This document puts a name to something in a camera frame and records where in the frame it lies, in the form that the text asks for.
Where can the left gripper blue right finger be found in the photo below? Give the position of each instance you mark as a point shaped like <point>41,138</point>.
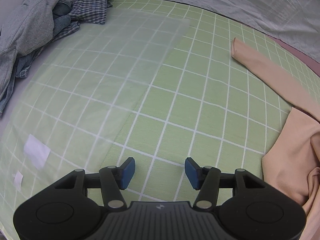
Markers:
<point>205,180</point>

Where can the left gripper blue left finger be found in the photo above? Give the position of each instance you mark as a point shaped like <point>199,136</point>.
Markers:
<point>113,180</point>

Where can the small white paper label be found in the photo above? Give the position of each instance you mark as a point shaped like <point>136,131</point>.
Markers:
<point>18,177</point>

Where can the green grid cutting mat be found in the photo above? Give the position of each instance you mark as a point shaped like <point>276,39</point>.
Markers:
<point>201,104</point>

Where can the grey hoodie sweatshirt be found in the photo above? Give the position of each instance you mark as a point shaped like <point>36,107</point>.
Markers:
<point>27,28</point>

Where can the blue plaid checked shirt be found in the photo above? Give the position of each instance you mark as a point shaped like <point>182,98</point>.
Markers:
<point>90,7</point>

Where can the blue denim jeans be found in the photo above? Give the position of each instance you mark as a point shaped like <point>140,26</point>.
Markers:
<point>21,69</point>

